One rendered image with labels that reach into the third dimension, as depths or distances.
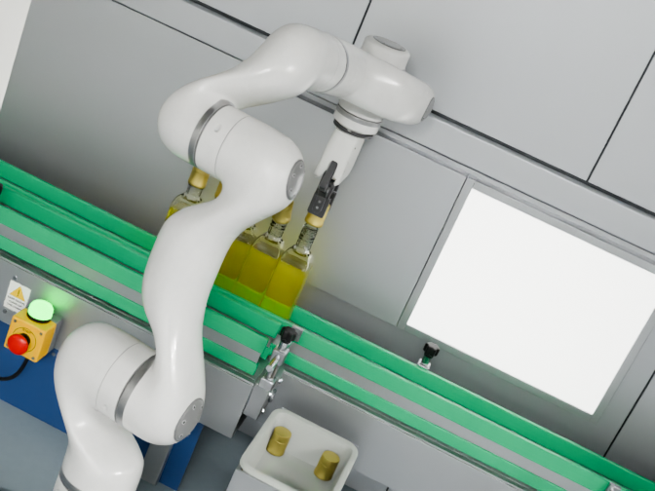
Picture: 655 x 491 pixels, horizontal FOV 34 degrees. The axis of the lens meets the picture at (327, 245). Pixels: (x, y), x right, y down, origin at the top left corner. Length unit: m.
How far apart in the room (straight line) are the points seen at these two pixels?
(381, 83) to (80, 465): 0.75
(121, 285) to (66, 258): 0.12
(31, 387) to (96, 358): 0.60
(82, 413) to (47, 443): 0.51
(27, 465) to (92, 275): 0.37
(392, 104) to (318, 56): 0.27
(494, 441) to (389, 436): 0.19
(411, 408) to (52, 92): 0.97
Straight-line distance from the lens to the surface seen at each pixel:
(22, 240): 2.09
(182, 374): 1.57
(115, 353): 1.61
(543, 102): 2.02
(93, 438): 1.67
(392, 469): 2.08
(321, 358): 2.04
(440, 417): 2.04
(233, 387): 1.99
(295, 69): 1.52
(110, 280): 2.03
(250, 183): 1.46
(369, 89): 1.75
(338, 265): 2.14
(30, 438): 2.17
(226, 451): 2.31
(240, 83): 1.51
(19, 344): 2.02
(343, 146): 1.89
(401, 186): 2.06
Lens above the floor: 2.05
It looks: 22 degrees down
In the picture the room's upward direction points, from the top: 23 degrees clockwise
